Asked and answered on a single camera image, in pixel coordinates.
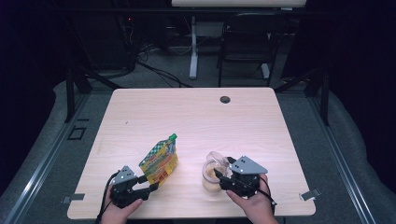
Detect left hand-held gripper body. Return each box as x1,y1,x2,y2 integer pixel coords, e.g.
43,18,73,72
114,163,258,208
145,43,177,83
110,165,150,209

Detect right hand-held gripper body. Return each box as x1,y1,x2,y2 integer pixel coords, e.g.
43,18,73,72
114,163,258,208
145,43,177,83
219,155,269,199

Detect yellow green-checked spouted pouch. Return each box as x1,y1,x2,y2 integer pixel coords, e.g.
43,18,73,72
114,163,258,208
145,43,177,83
138,133,179,187

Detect person's right hand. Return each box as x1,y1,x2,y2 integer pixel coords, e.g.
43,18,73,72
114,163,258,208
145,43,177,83
225,174,278,224

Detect person's left hand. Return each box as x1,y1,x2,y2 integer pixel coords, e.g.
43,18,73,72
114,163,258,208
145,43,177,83
100,186,144,224

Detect beige seasoning granules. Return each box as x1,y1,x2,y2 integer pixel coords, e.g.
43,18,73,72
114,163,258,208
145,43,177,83
204,169,223,191

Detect grey tape piece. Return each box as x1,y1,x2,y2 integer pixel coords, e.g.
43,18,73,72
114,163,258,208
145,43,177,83
61,193,86,204
299,188,321,202

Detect black metal stand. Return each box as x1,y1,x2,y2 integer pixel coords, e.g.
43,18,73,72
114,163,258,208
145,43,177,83
64,62,122,123
274,66,331,127

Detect black folding chair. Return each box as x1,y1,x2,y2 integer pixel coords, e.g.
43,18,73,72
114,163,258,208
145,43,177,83
217,12,292,88

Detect white desk with white legs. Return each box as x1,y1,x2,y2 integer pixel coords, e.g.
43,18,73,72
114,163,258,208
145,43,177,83
171,0,307,80

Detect dark equipment with red light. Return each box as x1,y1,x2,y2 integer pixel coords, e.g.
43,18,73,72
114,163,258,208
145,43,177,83
116,13,139,71

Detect left hand-held gripper black cable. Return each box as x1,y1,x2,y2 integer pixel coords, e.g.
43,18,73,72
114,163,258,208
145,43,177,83
94,170,120,224

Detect hand-held gripper black cable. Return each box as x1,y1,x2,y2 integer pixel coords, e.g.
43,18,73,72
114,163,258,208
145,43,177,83
94,170,120,224
255,174,278,216

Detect right hand-held gripper black cable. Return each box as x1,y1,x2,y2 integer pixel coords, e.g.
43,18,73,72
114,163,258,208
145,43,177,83
255,174,278,216

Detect metal floor rail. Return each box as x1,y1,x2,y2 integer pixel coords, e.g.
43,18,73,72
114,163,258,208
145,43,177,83
306,92,377,224
3,92,90,224

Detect black floor cable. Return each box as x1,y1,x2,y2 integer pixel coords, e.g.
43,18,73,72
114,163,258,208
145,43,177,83
136,60,194,89

